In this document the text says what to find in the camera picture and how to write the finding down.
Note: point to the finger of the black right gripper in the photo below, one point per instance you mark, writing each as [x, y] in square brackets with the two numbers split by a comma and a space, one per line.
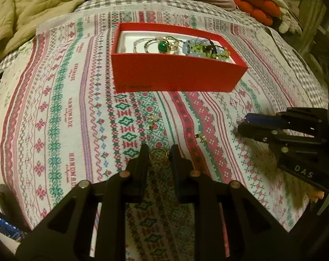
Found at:
[310, 121]
[271, 135]

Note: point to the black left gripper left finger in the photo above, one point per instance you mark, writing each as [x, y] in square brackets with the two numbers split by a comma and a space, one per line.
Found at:
[89, 223]

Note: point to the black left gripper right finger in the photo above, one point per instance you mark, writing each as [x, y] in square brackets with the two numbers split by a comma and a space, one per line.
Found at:
[229, 222]

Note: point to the small gold earring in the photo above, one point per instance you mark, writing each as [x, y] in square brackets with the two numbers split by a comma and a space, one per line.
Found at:
[200, 136]

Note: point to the gold round pendant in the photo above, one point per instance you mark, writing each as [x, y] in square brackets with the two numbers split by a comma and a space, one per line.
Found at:
[159, 156]

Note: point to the red jewelry box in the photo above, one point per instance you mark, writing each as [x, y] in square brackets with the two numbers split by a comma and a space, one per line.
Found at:
[153, 71]

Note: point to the operator right hand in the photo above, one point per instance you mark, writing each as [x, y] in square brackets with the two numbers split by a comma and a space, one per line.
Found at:
[315, 194]

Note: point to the white plush toy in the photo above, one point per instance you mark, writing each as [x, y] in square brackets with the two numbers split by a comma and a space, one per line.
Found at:
[288, 23]

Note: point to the patterned handmade cloth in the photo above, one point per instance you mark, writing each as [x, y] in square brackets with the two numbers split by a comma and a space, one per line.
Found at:
[43, 156]

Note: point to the pearl gold earring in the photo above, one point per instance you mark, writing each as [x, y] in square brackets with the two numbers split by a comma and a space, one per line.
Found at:
[152, 120]

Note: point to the orange plush toy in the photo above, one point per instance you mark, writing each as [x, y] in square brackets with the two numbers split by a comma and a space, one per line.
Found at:
[262, 10]

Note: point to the beige quilted blanket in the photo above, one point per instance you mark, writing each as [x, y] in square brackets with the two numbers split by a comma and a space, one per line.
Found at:
[19, 19]

